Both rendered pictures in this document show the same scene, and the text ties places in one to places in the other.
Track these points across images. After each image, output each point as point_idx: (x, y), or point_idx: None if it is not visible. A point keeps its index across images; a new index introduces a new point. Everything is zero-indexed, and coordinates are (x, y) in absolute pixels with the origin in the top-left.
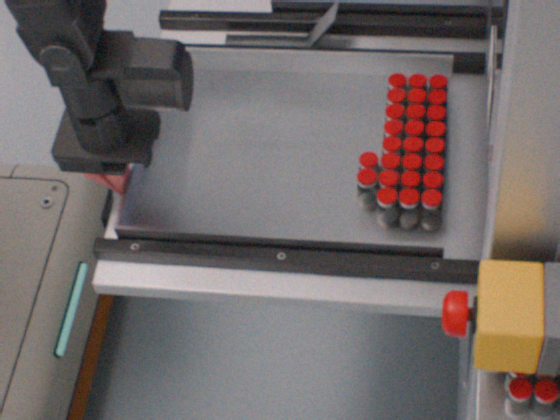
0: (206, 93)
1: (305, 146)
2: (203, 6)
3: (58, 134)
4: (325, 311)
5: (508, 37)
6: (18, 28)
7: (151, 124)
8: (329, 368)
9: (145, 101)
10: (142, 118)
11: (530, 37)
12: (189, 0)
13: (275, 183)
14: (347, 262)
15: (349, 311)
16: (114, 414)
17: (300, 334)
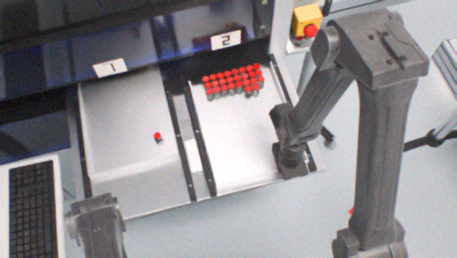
0: (226, 166)
1: (239, 122)
2: (178, 189)
3: (298, 174)
4: (184, 231)
5: None
6: (320, 131)
7: (279, 143)
8: (208, 220)
9: None
10: (277, 147)
11: None
12: (175, 197)
13: (259, 125)
14: (285, 87)
15: (181, 222)
16: None
17: (197, 237)
